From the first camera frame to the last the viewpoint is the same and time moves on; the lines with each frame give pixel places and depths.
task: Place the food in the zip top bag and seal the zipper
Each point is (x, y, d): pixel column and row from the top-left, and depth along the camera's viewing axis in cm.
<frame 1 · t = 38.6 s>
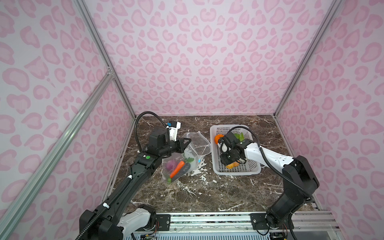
left hand: (191, 137, 72), fingers closed
right hand: (225, 158, 88), fingers open
white perforated plastic basket: (218, 168, 93), on the table
purple toy onion: (171, 165, 90), point 5 cm above the table
orange toy carrot: (180, 165, 90), point 5 cm above the table
dark toy eggplant: (180, 172, 88), point 4 cm above the table

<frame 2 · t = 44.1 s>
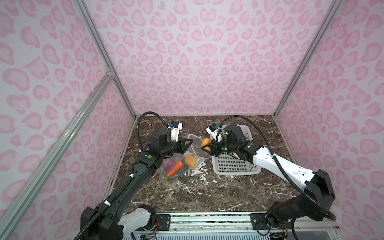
left hand: (193, 139, 73), fingers closed
right hand: (206, 144, 76), fingers open
yellow toy potato: (190, 161, 87), point 9 cm above the table
the other named things where they were.

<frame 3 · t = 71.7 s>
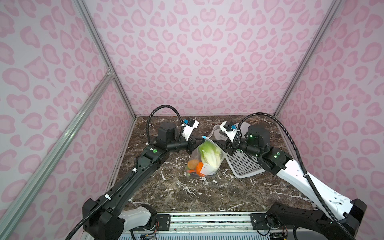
left hand: (204, 138, 68), fingers closed
right hand: (218, 135, 66), fingers open
orange toy carrot: (191, 171, 86), point 6 cm above the table
green toy lettuce: (210, 153, 79), point 19 cm above the table
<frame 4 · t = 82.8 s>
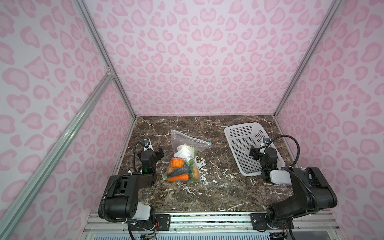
left hand: (152, 144, 91), fingers open
right hand: (261, 144, 92), fingers open
white perforated plastic basket: (241, 137, 107), on the table
orange toy carrot: (182, 177, 82), point 8 cm above the table
brown toy bread roll: (196, 175, 82), point 9 cm above the table
